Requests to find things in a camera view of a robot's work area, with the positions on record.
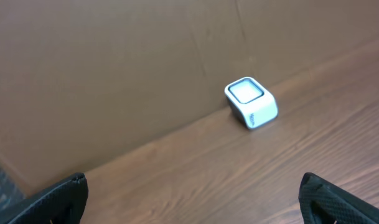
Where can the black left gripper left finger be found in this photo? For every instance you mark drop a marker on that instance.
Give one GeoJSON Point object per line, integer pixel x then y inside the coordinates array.
{"type": "Point", "coordinates": [62, 202]}

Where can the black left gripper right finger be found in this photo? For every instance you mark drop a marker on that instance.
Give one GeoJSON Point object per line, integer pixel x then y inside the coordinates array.
{"type": "Point", "coordinates": [323, 202]}

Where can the white barcode scanner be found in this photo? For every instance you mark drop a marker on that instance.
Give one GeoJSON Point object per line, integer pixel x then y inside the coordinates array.
{"type": "Point", "coordinates": [251, 103]}

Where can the grey plastic mesh basket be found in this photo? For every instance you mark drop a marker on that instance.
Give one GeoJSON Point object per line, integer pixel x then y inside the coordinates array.
{"type": "Point", "coordinates": [10, 194]}

